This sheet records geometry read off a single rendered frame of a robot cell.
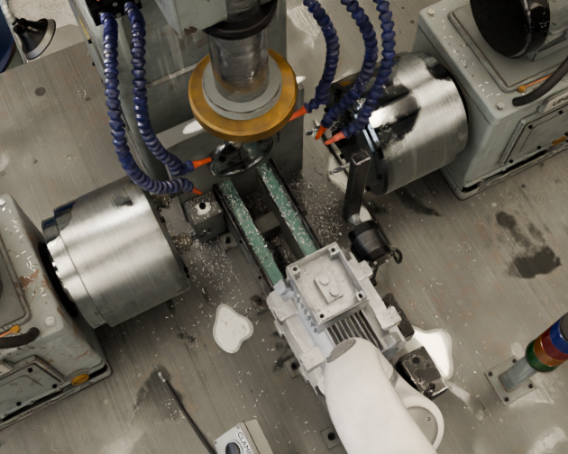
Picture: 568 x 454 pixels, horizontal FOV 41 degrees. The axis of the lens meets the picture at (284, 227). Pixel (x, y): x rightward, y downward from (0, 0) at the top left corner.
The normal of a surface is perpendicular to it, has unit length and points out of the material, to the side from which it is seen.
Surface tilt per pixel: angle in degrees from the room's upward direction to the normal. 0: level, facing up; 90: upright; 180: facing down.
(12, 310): 0
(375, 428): 25
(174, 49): 90
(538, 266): 0
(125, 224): 6
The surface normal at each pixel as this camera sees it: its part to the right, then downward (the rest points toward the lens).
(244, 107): -0.01, -0.39
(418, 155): 0.40, 0.54
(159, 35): 0.46, 0.82
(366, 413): -0.43, -0.37
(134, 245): 0.18, -0.02
